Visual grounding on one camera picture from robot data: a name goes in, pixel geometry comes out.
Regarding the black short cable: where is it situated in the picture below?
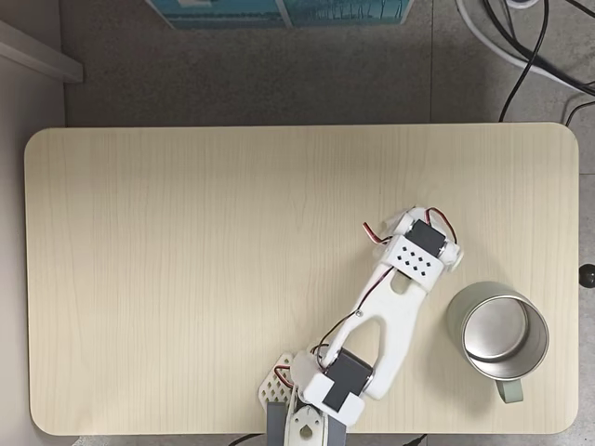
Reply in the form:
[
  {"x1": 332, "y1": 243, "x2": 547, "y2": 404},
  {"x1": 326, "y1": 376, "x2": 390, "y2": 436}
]
[{"x1": 564, "y1": 102, "x2": 595, "y2": 126}]

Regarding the black cable under table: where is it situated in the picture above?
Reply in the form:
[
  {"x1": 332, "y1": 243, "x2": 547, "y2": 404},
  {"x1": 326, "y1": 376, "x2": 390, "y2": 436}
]
[{"x1": 228, "y1": 432, "x2": 267, "y2": 446}]

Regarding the white shelf board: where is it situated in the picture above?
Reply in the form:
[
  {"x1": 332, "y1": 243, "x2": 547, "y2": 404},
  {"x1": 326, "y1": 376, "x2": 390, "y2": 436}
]
[{"x1": 0, "y1": 19, "x2": 85, "y2": 85}]

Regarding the white thick cable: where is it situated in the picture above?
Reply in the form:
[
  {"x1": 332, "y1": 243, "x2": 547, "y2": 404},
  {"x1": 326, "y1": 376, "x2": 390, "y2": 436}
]
[{"x1": 454, "y1": 0, "x2": 595, "y2": 97}]

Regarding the black long cable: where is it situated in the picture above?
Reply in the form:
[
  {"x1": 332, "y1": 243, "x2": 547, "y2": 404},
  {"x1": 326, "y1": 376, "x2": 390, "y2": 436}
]
[
  {"x1": 497, "y1": 0, "x2": 549, "y2": 124},
  {"x1": 481, "y1": 0, "x2": 595, "y2": 93}
]

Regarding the steel cup green handle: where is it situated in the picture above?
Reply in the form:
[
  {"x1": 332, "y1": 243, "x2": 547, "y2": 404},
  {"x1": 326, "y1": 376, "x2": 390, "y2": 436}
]
[{"x1": 445, "y1": 280, "x2": 550, "y2": 405}]

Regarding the blue printed box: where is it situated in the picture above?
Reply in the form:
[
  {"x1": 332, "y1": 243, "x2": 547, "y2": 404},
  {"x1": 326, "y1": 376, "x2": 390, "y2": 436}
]
[{"x1": 144, "y1": 0, "x2": 415, "y2": 30}]

